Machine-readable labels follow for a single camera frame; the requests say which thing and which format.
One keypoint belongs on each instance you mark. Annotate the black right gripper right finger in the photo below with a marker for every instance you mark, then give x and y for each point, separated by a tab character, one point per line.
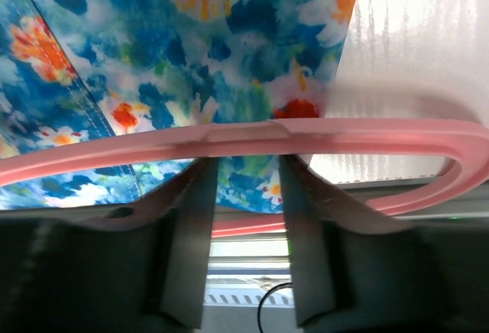
354	269

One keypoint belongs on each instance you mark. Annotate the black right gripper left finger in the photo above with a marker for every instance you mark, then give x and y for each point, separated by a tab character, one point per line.
141	267

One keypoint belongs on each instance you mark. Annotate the pink plastic hanger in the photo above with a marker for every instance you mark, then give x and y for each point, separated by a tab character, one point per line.
464	143

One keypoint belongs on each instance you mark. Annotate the blue floral skirt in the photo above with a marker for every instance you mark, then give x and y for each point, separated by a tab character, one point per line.
82	70

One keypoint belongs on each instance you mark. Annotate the slotted cable duct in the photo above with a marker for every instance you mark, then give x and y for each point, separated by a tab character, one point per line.
228	297

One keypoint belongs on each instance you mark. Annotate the aluminium mounting rail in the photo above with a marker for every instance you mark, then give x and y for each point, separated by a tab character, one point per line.
263	256

